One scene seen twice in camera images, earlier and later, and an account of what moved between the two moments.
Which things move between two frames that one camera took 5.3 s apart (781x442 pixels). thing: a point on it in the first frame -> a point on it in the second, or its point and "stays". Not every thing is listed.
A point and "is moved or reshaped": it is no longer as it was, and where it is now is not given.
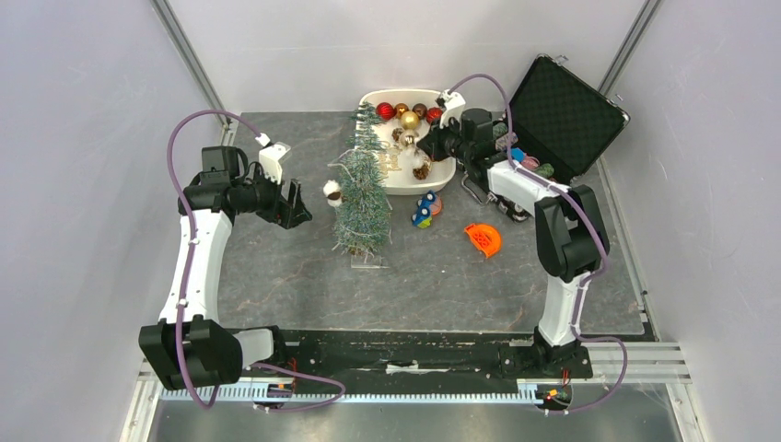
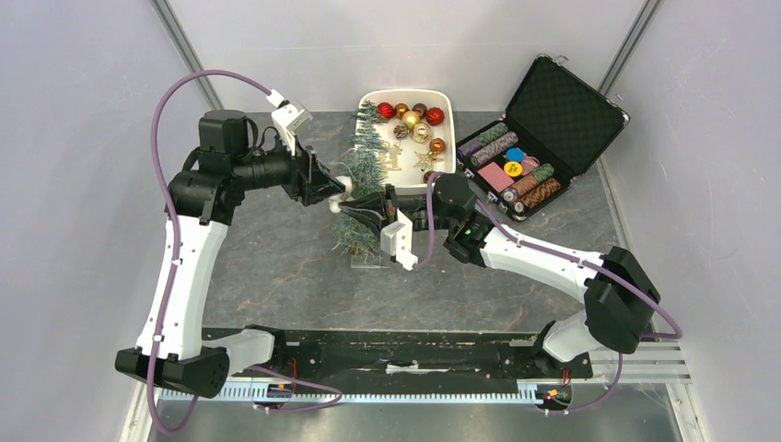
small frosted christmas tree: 362,223 stays
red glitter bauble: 386,111 stays
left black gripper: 285,213 -> 309,181
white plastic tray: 406,114 stays
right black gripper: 439,142 -> 390,207
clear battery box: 367,261 stays
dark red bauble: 434,112 stays
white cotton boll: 332,191 is moved or reshaped
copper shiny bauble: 401,109 stays
